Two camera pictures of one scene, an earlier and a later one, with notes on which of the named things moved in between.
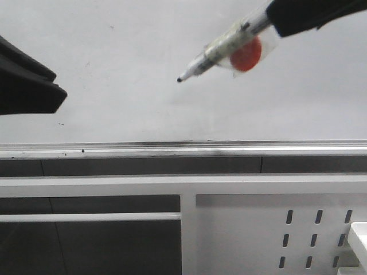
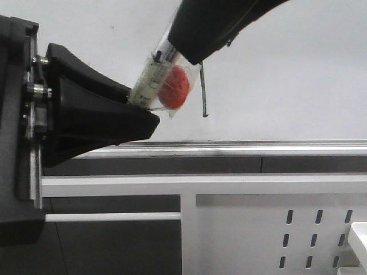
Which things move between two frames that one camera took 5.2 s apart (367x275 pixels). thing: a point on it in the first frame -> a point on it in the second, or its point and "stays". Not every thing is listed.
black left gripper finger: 26,85 -> 88,110
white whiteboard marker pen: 248,27 -> 149,80
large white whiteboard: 118,62 stays
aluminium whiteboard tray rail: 183,149 stays
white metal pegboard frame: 230,224 stays
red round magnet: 246,55 -> 174,87
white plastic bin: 357,238 stays
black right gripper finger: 291,16 -> 202,27
